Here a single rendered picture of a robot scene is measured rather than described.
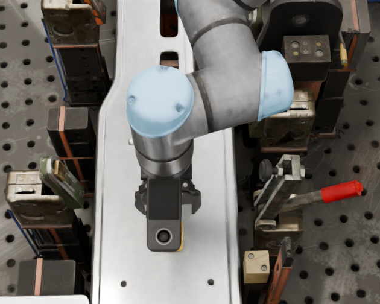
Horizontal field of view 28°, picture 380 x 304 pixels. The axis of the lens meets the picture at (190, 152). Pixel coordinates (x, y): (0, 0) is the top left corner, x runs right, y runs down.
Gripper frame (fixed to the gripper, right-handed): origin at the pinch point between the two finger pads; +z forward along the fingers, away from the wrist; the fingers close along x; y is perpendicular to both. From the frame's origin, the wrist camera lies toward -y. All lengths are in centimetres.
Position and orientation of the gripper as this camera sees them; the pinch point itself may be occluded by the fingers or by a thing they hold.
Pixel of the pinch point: (169, 221)
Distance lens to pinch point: 114.6
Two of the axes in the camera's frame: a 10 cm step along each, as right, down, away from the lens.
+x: -10.0, 0.2, 0.0
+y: -0.2, -9.0, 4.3
